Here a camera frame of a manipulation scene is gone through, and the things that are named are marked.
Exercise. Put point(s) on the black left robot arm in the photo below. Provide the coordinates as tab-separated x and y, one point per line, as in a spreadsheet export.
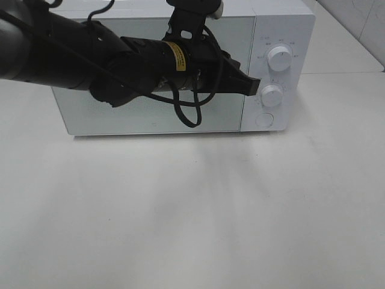
39	46

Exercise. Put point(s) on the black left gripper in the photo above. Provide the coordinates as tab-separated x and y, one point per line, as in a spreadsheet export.
211	67

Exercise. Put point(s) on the round white door button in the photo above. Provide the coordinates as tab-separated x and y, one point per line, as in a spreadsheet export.
264	120

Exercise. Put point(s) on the upper white power knob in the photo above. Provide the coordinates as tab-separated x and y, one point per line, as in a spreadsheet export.
279	57

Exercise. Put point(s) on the white microwave oven body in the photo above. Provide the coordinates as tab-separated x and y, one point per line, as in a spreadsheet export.
275	22

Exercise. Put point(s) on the white microwave door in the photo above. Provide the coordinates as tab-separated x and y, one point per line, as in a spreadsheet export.
83	115

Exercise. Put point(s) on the white timer knob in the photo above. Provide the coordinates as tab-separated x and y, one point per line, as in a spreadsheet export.
271	95

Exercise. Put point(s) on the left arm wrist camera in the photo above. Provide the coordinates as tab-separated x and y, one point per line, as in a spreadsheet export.
190	16

